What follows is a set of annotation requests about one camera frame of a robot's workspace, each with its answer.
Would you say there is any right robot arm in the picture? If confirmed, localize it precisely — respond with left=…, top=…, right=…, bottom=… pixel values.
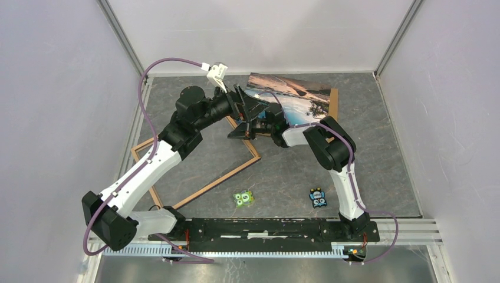
left=228, top=103, right=370, bottom=241

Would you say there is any green owl sticker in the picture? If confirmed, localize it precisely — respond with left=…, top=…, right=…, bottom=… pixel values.
left=233, top=190, right=254, bottom=208

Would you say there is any landscape photo print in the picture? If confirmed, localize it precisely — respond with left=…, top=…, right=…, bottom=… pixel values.
left=245, top=73, right=338, bottom=124

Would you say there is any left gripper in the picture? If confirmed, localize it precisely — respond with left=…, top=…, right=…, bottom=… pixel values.
left=195, top=81, right=271, bottom=131

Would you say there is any blue owl sticker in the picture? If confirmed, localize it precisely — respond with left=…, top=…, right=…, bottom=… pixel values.
left=309, top=187, right=327, bottom=209

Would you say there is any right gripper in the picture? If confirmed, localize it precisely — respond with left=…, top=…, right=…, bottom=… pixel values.
left=228, top=119, right=274, bottom=140

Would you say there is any wooden picture frame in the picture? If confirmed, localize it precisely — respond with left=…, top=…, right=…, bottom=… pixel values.
left=134, top=118, right=260, bottom=217

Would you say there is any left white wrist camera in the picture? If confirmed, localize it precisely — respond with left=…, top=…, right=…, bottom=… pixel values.
left=200, top=62, right=228, bottom=93

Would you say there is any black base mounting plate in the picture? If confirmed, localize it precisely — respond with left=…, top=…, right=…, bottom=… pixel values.
left=165, top=218, right=380, bottom=252

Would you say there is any white slotted cable duct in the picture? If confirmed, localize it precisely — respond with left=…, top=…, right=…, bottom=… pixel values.
left=103, top=242, right=362, bottom=259

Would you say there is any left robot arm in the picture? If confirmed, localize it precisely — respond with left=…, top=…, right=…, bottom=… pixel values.
left=82, top=85, right=269, bottom=255

